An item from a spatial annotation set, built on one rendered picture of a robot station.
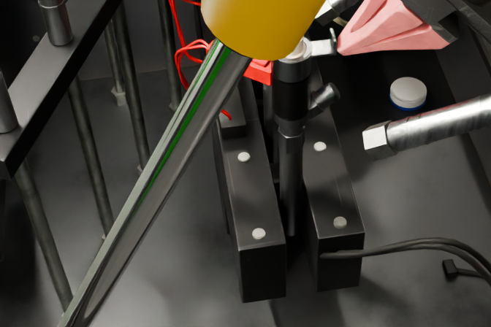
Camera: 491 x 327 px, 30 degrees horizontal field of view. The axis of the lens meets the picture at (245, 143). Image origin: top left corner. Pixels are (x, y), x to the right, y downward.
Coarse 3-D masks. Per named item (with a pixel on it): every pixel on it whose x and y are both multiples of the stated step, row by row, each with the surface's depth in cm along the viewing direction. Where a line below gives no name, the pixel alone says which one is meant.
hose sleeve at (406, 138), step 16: (480, 96) 51; (432, 112) 53; (448, 112) 52; (464, 112) 51; (480, 112) 50; (400, 128) 54; (416, 128) 53; (432, 128) 52; (448, 128) 52; (464, 128) 51; (480, 128) 51; (400, 144) 54; (416, 144) 53
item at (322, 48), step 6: (312, 42) 62; (318, 42) 62; (324, 42) 62; (306, 48) 62; (318, 48) 62; (324, 48) 62; (330, 48) 62; (312, 54) 62; (318, 54) 62; (324, 54) 62; (330, 54) 62
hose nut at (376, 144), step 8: (368, 128) 55; (376, 128) 54; (384, 128) 54; (368, 136) 55; (376, 136) 54; (384, 136) 54; (368, 144) 55; (376, 144) 54; (384, 144) 54; (368, 152) 55; (376, 152) 55; (384, 152) 54; (392, 152) 54; (376, 160) 55
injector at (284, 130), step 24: (312, 48) 62; (288, 72) 61; (288, 96) 63; (312, 96) 65; (336, 96) 65; (288, 120) 65; (288, 144) 68; (288, 168) 70; (288, 192) 72; (288, 216) 75
